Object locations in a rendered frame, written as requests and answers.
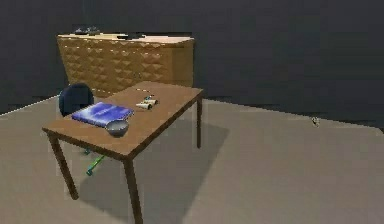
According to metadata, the brown wooden table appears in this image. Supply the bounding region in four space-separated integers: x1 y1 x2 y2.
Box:
41 80 205 224

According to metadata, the small white and teal object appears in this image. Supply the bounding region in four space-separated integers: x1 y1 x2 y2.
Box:
135 96 159 111

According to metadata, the thin pale pencil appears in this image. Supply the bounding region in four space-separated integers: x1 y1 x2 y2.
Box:
135 87 156 97

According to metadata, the grey metal bowl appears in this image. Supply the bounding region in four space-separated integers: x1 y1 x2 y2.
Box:
105 119 130 138

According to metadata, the tan quilted chest of drawers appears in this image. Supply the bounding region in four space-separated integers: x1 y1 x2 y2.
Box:
56 32 196 99

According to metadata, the blue book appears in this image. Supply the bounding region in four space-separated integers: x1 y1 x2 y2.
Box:
71 101 135 129

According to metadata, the black flat object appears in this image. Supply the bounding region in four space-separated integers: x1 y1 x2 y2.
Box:
116 32 146 41

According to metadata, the dark blue office chair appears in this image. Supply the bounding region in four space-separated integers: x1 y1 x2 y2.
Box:
58 82 106 177

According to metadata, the dark grey flat object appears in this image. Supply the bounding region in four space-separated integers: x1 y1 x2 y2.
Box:
73 26 102 36

